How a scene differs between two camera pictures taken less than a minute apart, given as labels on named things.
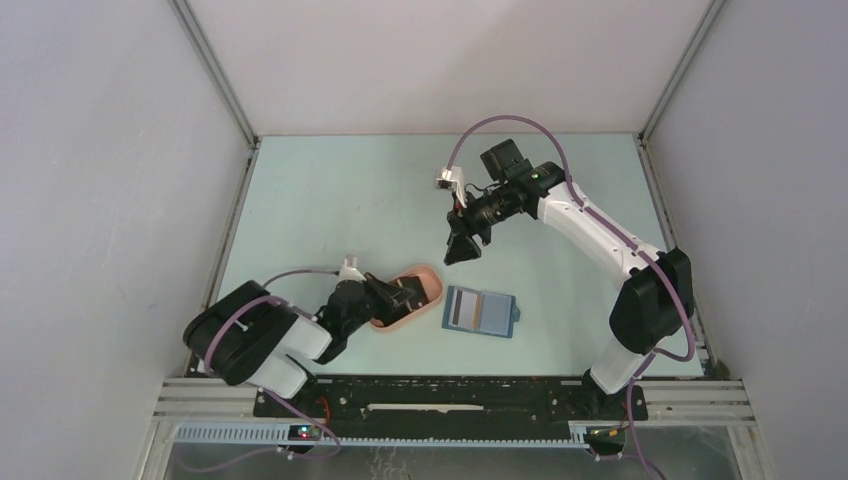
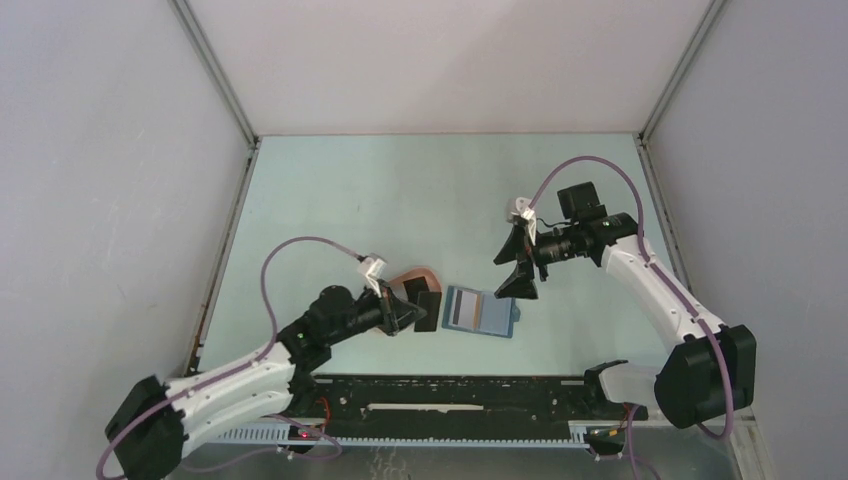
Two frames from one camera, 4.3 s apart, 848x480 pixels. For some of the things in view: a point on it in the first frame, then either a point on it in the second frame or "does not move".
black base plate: [480, 406] does not move
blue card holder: [481, 312] does not move
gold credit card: [476, 310] does not move
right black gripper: [462, 247] → [519, 284]
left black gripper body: [364, 315] → [366, 313]
